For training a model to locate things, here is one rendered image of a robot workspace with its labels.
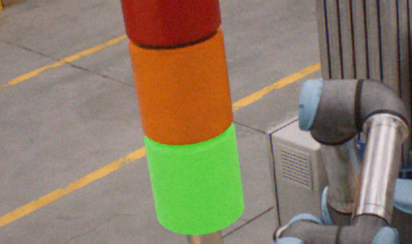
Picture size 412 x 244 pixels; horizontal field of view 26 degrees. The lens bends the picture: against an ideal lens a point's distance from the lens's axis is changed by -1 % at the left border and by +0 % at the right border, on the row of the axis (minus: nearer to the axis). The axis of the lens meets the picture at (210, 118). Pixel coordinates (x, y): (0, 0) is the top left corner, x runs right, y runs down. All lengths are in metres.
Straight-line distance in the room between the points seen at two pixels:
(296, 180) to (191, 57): 2.27
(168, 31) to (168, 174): 0.08
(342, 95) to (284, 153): 0.76
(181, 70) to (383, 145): 1.43
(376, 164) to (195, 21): 1.40
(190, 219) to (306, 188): 2.21
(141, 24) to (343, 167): 1.71
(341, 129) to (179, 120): 1.54
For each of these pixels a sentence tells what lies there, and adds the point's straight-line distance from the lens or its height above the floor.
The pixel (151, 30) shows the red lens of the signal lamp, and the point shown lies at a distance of 0.45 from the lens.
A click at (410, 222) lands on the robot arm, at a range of 2.30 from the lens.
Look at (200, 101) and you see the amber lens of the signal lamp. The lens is 0.46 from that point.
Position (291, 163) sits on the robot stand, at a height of 1.16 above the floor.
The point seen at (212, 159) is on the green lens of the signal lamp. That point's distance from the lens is 0.48.
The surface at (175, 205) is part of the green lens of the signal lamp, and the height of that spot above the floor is 2.18.
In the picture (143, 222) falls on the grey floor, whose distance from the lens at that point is 4.80.
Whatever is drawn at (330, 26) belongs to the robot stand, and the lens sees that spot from 2.46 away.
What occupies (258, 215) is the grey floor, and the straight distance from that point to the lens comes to 4.71.
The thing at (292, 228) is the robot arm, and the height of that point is 1.50.
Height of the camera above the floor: 2.42
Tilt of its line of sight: 25 degrees down
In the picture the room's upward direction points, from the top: 8 degrees counter-clockwise
